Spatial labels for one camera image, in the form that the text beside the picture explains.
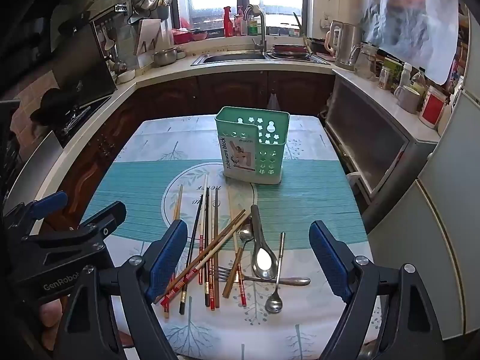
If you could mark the green utensil holder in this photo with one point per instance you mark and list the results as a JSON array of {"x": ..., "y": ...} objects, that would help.
[{"x": 270, "y": 150}]

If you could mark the electric kettle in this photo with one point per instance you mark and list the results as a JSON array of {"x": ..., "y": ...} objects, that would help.
[{"x": 345, "y": 45}]

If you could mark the steel sink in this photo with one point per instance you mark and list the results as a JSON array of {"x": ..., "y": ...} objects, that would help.
[{"x": 232, "y": 58}]

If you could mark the bunch of chopsticks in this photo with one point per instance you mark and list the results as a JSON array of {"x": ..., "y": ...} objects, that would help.
[{"x": 225, "y": 242}]

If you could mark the black wok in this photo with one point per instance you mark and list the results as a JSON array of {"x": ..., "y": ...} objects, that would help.
[{"x": 52, "y": 105}]

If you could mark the microwave oven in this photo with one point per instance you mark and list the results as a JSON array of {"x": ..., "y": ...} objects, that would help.
[{"x": 367, "y": 138}]

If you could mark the red basin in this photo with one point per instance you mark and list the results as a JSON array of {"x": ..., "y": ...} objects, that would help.
[{"x": 288, "y": 48}]

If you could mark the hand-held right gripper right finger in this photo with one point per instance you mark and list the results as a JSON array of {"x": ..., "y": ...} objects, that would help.
[{"x": 330, "y": 258}]

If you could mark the glass jug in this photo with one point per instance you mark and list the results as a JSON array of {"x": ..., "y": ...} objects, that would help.
[{"x": 365, "y": 62}]

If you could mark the white plastic bag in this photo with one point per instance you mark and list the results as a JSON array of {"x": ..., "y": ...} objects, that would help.
[{"x": 273, "y": 103}]

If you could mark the wooden cutting board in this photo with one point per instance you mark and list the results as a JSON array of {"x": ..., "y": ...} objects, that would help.
[{"x": 148, "y": 37}]

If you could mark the white plastic bottle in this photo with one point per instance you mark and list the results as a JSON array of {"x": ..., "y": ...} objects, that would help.
[{"x": 405, "y": 77}]

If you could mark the steel fork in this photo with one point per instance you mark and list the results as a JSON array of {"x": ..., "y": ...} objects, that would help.
[{"x": 296, "y": 280}]

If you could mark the gas stove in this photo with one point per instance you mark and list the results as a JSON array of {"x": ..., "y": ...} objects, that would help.
[{"x": 80, "y": 114}]

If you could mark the floral teal tablecloth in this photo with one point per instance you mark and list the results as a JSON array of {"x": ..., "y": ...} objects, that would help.
[{"x": 318, "y": 202}]

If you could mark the steel pot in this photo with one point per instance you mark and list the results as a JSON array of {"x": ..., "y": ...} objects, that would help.
[{"x": 165, "y": 57}]

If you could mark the red white canister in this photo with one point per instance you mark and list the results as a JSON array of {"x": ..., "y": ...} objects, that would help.
[{"x": 433, "y": 107}]

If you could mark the spice jar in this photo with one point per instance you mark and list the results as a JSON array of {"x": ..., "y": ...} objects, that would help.
[{"x": 385, "y": 78}]

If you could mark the clear oil bottle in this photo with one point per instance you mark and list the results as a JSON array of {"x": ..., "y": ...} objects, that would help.
[{"x": 419, "y": 82}]

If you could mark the steel faucet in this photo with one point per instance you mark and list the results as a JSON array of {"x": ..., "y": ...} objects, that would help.
[{"x": 262, "y": 26}]

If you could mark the red spray bottle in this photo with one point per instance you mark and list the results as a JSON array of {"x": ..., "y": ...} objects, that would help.
[{"x": 228, "y": 22}]

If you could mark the brown chopstick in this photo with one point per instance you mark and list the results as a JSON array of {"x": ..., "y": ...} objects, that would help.
[
  {"x": 225, "y": 230},
  {"x": 216, "y": 213}
]

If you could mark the person's left hand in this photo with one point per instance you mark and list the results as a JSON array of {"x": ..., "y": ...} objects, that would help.
[{"x": 50, "y": 313}]

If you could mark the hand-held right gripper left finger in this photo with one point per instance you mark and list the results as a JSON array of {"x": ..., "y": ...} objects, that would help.
[{"x": 168, "y": 258}]

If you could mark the black chopstick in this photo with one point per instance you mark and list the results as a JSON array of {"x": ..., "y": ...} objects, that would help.
[
  {"x": 207, "y": 213},
  {"x": 195, "y": 232}
]

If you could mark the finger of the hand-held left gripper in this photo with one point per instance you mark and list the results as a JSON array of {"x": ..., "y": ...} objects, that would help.
[
  {"x": 50, "y": 202},
  {"x": 108, "y": 217}
]

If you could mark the green bottle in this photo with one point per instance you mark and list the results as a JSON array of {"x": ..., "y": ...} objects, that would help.
[{"x": 254, "y": 26}]

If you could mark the hanging plastic sheet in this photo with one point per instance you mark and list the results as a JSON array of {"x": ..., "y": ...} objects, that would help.
[{"x": 412, "y": 18}]

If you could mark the red bowl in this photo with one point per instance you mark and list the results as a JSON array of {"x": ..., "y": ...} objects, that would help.
[{"x": 189, "y": 36}]

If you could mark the white mug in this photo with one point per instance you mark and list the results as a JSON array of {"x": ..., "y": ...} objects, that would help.
[{"x": 408, "y": 99}]

